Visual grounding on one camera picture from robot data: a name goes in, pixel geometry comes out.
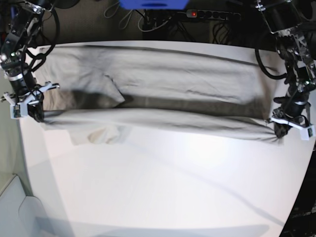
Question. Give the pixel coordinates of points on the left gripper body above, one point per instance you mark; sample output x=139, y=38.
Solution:
x=290, y=106

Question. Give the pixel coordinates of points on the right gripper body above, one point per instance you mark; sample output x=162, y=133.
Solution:
x=22, y=83

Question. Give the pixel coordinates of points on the beige t-shirt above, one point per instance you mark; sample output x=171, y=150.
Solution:
x=105, y=91

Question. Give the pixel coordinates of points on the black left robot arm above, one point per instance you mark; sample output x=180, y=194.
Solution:
x=285, y=23

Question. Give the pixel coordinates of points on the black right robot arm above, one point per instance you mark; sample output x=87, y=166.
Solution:
x=19, y=64

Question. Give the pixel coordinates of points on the black power strip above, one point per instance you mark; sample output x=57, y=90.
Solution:
x=213, y=15

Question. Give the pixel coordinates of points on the blue box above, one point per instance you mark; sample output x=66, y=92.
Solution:
x=154, y=4

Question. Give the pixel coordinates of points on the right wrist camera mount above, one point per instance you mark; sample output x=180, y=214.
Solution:
x=19, y=105

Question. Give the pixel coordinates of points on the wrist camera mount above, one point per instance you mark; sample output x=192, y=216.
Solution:
x=19, y=105
x=307, y=130

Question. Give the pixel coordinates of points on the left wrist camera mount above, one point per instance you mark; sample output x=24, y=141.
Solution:
x=307, y=130

